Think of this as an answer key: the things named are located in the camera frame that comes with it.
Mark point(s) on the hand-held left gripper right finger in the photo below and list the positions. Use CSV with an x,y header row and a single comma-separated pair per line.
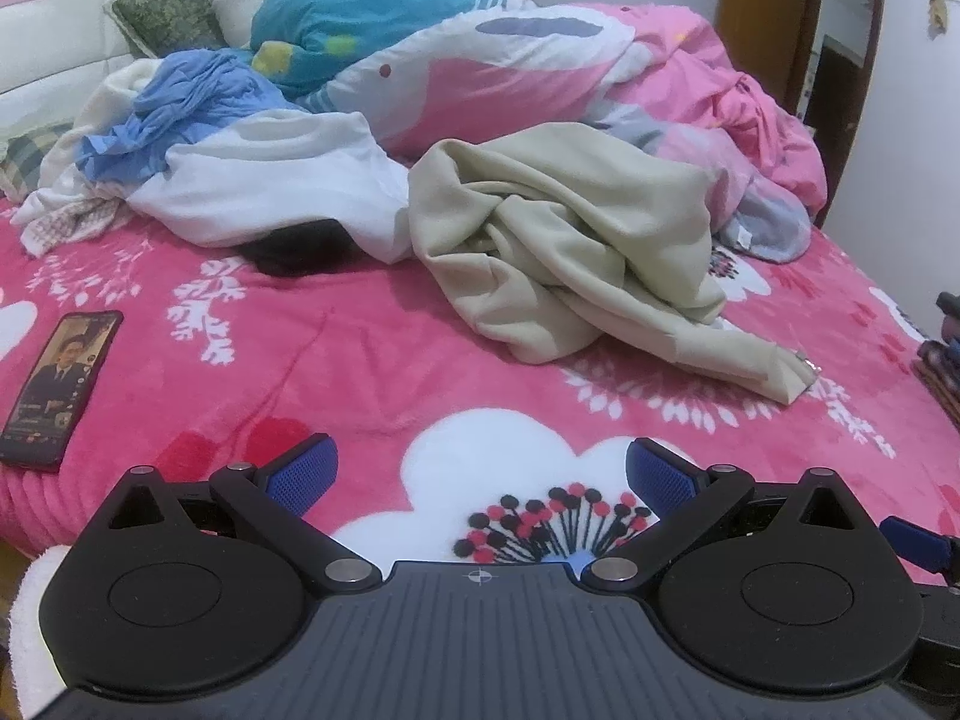
x,y
654,474

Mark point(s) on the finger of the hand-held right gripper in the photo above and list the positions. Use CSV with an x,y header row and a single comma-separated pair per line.
x,y
915,546

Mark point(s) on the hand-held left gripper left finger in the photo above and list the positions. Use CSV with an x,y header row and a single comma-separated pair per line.
x,y
309,471

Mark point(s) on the beige garment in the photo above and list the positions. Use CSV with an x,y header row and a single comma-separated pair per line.
x,y
570,255

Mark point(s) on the stack of folded clothes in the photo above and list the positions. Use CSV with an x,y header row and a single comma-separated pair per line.
x,y
941,382

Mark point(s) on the pink floral blanket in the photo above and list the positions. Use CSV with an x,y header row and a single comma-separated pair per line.
x,y
337,375

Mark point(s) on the dark cloth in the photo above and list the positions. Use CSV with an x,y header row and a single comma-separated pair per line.
x,y
300,247

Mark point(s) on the black smartphone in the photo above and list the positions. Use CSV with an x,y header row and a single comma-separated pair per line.
x,y
60,382

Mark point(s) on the white garment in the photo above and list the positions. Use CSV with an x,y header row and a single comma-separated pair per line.
x,y
285,172

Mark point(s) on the white fluffy cloth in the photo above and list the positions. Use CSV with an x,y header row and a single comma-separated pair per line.
x,y
34,630

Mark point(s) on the patterned knit cloth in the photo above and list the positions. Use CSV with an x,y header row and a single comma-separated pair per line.
x,y
67,221

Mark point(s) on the blue garment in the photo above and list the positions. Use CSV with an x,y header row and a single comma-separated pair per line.
x,y
195,101

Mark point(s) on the pink printed quilt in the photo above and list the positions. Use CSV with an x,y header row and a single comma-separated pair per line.
x,y
510,82

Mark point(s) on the plaid pillow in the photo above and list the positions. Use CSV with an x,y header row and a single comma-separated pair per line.
x,y
26,161

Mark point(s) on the cream fleece cloth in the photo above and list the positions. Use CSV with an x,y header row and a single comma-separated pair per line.
x,y
105,101

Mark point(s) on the wooden door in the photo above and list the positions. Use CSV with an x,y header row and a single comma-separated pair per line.
x,y
757,7

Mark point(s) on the green patterned pillow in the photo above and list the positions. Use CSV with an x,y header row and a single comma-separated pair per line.
x,y
169,11

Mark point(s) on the white and pink headboard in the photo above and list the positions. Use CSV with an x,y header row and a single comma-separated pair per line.
x,y
52,37

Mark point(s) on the dark wooden door frame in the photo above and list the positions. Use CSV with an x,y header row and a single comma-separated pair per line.
x,y
874,30

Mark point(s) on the torn wall sticker remnant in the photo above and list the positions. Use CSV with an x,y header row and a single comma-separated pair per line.
x,y
937,11

